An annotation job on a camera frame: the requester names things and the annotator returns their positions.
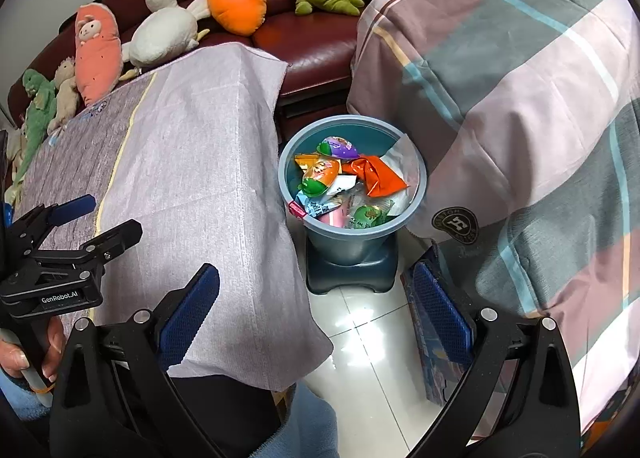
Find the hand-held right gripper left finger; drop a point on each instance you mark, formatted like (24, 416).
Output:
(192, 310)

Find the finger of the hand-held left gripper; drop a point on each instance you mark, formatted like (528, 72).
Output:
(75, 208)
(115, 238)

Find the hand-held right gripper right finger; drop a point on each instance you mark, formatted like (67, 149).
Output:
(442, 315)

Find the teal plastic bin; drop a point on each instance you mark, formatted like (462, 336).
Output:
(345, 248)

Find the orange red snack wrapper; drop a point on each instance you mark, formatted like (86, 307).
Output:
(380, 178)

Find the light blue snack wrapper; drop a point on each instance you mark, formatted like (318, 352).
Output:
(315, 207)

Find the white snack wrapper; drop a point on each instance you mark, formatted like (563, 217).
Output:
(345, 184)

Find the orange snack packet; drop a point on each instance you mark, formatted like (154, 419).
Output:
(320, 168)

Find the purple green snack packet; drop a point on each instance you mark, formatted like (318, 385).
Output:
(340, 148)

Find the person's left forearm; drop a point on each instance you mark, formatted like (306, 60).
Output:
(20, 398)

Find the person's left hand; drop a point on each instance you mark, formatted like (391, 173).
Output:
(15, 350)

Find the dark teal plastic stool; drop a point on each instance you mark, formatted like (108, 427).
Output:
(350, 278)

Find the light green dinosaur plush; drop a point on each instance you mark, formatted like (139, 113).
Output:
(37, 108)

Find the beige doll plush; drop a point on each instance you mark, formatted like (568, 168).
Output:
(65, 93)

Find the purple floral tablecloth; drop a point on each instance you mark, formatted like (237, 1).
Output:
(200, 148)

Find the pink red tag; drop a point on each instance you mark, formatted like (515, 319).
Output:
(297, 210)

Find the pink carrot bunny plush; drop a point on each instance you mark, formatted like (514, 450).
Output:
(97, 63)

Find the person's blue fleece clothing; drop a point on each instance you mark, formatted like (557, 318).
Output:
(310, 423)

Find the white duck plush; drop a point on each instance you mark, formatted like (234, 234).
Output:
(160, 36)

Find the plaid pink grey blanket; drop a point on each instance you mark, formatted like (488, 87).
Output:
(525, 88)

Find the dark red leather sofa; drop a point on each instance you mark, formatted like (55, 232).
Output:
(310, 38)

